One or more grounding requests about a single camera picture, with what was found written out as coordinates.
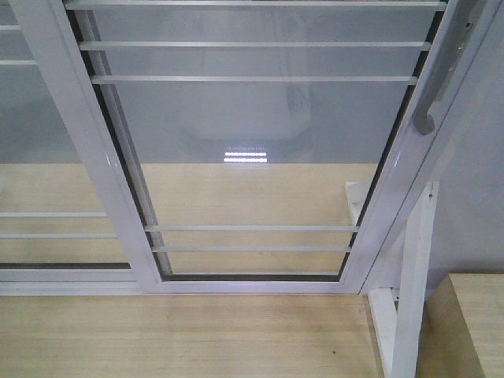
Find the white sliding transparent door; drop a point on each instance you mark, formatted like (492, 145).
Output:
(408, 163)

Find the white fixed glass door panel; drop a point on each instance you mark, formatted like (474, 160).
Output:
(68, 215)

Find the white door outer frame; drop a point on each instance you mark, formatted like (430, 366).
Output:
(468, 223)

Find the light plywood base board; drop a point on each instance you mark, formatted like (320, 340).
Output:
(287, 218)

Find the white right support brace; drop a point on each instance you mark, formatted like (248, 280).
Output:
(397, 312)

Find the grey door handle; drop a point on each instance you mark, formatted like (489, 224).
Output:
(452, 36)

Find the light wooden box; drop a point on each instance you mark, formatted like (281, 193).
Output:
(462, 335)

